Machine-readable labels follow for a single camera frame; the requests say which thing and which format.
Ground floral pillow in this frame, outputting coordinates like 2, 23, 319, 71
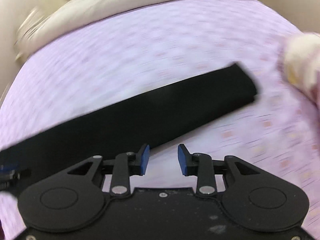
282, 33, 319, 105

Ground beige duvet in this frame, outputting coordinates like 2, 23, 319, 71
13, 0, 276, 63

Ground black pants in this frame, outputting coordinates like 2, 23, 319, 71
1, 63, 258, 188

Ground purple patterned bed sheet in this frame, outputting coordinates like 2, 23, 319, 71
1, 0, 319, 238

